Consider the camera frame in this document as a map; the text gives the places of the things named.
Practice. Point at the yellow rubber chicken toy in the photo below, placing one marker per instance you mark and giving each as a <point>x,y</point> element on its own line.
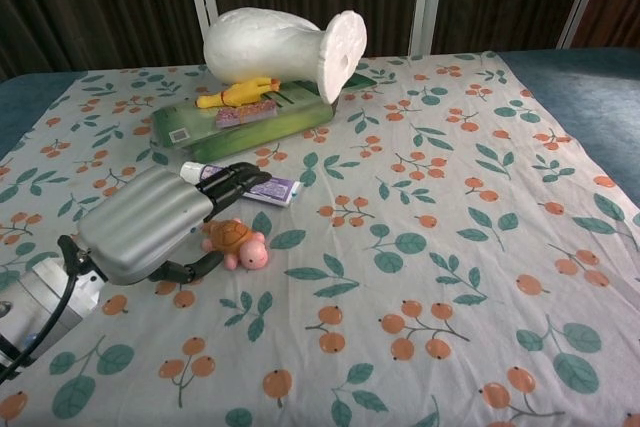
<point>235,93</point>

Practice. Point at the small orange turtle toy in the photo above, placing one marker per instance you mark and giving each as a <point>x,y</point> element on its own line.
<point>240,243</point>

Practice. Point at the floral printed tablecloth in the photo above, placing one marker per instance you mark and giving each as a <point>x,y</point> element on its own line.
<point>325,247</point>

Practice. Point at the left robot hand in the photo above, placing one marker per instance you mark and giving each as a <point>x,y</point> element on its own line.
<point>145,229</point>

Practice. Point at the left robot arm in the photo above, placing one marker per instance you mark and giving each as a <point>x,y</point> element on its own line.
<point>37,307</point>

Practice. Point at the purple white toothpaste tube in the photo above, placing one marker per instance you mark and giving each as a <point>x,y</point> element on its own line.
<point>260,187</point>

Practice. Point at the green wet wipes pack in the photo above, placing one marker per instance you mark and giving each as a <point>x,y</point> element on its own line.
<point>245,122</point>

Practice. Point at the pink patterned small packet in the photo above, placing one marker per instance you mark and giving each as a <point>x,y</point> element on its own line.
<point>245,114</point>

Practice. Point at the white foam mannequin head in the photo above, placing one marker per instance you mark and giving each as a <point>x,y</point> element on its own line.
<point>280,49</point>

